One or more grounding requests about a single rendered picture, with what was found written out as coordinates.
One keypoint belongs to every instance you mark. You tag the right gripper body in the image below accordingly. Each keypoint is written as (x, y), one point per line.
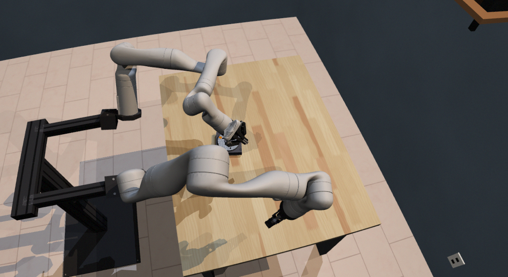
(283, 214)

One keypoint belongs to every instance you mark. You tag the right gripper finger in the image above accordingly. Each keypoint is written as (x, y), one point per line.
(273, 220)

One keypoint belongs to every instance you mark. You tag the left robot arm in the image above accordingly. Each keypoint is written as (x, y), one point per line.
(197, 101)

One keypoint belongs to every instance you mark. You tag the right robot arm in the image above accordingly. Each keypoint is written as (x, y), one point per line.
(205, 172)

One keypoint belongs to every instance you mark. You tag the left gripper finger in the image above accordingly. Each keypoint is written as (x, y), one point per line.
(236, 142)
(243, 131)

